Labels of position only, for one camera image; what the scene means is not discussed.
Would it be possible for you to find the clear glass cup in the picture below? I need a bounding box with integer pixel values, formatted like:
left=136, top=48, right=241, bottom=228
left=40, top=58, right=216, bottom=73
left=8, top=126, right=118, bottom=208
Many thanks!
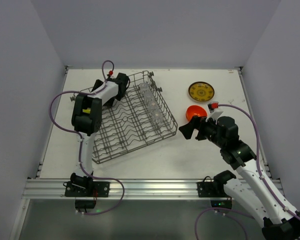
left=151, top=111, right=163, bottom=125
left=139, top=82, right=150, bottom=93
left=147, top=100, right=159, bottom=113
left=143, top=91, right=154, bottom=103

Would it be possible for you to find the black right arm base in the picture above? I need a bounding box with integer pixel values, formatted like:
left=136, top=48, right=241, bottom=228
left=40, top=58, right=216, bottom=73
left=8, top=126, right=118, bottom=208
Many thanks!
left=196, top=170, right=237, bottom=210

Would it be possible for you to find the lime green bowl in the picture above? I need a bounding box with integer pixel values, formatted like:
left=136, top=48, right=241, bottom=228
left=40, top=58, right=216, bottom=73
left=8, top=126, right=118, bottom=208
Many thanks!
left=82, top=108, right=91, bottom=114

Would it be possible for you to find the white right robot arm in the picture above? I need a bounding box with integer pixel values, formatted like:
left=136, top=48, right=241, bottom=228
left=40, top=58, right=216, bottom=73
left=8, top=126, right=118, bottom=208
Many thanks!
left=179, top=116, right=300, bottom=240

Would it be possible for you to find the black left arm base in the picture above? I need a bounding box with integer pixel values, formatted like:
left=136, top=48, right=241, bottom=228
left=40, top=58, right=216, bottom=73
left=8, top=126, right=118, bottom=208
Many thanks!
left=63, top=173, right=110, bottom=214

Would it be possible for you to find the orange bowl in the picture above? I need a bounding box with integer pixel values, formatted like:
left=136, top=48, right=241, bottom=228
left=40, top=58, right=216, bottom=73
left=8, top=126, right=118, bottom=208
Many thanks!
left=185, top=105, right=208, bottom=121

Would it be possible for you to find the grey wire dish rack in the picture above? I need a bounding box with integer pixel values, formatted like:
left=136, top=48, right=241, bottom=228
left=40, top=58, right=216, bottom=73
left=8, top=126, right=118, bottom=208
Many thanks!
left=71, top=71, right=178, bottom=164

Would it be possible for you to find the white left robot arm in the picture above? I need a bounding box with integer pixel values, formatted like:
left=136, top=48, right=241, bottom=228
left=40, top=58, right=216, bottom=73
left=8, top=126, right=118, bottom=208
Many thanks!
left=70, top=72, right=130, bottom=188

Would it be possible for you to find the aluminium mounting rail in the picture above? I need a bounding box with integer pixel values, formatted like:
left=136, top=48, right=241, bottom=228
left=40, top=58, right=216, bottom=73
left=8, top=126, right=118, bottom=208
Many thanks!
left=21, top=178, right=200, bottom=200

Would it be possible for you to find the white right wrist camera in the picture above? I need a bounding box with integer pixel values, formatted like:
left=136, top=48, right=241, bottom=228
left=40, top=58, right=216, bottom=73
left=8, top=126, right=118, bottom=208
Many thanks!
left=206, top=101, right=223, bottom=121

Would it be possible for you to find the yellow patterned plate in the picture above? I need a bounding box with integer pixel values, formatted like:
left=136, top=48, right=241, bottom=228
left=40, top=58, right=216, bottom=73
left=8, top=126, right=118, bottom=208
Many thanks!
left=188, top=81, right=215, bottom=103

